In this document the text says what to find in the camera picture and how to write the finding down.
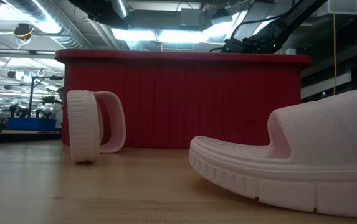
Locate yellow black cord reel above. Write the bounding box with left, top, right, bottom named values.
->
left=12, top=22, right=36, bottom=40

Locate red plastic bin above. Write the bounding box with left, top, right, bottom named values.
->
left=55, top=49, right=312, bottom=149

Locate blue background bin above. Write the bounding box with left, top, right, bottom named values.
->
left=6, top=117, right=57, bottom=132

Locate grey ceiling box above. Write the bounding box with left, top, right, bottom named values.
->
left=179, top=7, right=201, bottom=28

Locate person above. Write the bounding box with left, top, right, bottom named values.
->
left=52, top=86, right=65, bottom=129

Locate pink slide sandal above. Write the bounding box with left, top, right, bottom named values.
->
left=66, top=90, right=127, bottom=165
left=188, top=83, right=357, bottom=220

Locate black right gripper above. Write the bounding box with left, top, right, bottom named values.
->
left=220, top=37, right=252, bottom=54

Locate black background stand frame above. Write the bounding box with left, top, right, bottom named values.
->
left=27, top=75, right=64, bottom=110

